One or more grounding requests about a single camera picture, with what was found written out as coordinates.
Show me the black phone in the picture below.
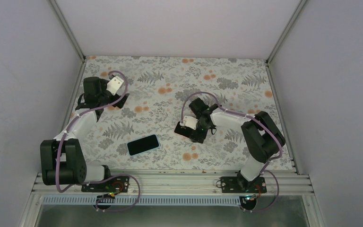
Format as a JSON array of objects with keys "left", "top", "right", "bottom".
[{"left": 126, "top": 134, "right": 161, "bottom": 157}]

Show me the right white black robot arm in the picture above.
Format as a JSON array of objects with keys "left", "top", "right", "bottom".
[{"left": 179, "top": 98, "right": 285, "bottom": 192}]

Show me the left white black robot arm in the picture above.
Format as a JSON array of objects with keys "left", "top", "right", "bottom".
[{"left": 40, "top": 70, "right": 129, "bottom": 192}]

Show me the floral patterned table mat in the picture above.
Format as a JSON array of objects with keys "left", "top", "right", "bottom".
[{"left": 81, "top": 55, "right": 281, "bottom": 170}]

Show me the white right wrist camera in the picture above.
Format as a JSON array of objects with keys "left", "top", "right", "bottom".
[{"left": 180, "top": 116, "right": 199, "bottom": 130}]

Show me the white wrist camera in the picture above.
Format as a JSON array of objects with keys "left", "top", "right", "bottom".
[
  {"left": 180, "top": 116, "right": 199, "bottom": 130},
  {"left": 106, "top": 77, "right": 124, "bottom": 96}
]

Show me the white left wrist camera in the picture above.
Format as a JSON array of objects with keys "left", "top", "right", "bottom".
[{"left": 106, "top": 77, "right": 124, "bottom": 96}]

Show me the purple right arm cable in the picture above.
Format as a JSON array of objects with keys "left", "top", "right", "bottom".
[{"left": 180, "top": 91, "right": 284, "bottom": 213}]

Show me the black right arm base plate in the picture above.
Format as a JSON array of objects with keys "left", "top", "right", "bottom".
[{"left": 215, "top": 176, "right": 267, "bottom": 193}]

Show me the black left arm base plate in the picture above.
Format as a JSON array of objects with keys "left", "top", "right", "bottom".
[{"left": 81, "top": 176, "right": 130, "bottom": 193}]

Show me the aluminium mounting rail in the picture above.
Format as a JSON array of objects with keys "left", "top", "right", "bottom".
[{"left": 31, "top": 170, "right": 314, "bottom": 196}]

